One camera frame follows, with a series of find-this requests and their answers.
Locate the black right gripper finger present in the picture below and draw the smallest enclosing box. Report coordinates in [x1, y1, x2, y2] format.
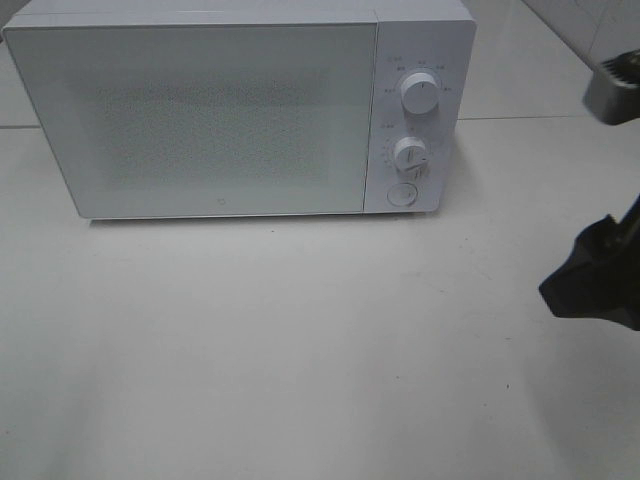
[538, 261, 639, 330]

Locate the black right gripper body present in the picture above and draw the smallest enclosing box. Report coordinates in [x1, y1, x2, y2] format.
[576, 198, 639, 300]

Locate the white timer knob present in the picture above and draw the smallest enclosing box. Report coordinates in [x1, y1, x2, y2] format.
[391, 137, 428, 172]

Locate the white microwave door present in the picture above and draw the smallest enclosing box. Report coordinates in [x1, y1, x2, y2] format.
[6, 24, 376, 219]

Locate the upper white power knob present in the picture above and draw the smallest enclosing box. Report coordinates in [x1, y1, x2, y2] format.
[400, 71, 441, 115]

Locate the white microwave oven body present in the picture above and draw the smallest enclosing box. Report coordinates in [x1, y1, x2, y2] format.
[2, 1, 476, 218]

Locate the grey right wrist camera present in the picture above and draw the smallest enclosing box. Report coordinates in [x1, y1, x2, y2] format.
[583, 49, 639, 126]

